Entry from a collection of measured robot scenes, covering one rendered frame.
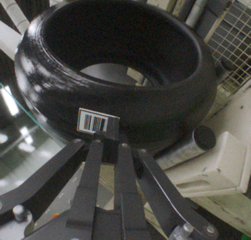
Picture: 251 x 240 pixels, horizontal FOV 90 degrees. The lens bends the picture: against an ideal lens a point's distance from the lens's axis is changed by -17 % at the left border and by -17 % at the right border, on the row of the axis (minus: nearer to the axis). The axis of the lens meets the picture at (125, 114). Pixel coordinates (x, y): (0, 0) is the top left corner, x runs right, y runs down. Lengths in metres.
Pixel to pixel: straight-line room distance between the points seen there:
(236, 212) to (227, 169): 0.57
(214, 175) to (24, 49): 0.42
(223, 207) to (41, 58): 0.82
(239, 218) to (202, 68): 0.69
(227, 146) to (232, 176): 0.05
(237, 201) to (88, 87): 0.79
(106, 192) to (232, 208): 0.66
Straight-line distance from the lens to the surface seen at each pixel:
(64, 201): 0.96
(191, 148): 0.28
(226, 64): 0.49
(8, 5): 1.74
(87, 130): 0.24
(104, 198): 0.95
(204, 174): 0.29
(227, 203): 0.80
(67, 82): 0.25
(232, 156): 0.30
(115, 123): 0.19
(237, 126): 0.43
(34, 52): 0.33
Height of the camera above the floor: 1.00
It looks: 9 degrees up
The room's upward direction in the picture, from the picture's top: 54 degrees counter-clockwise
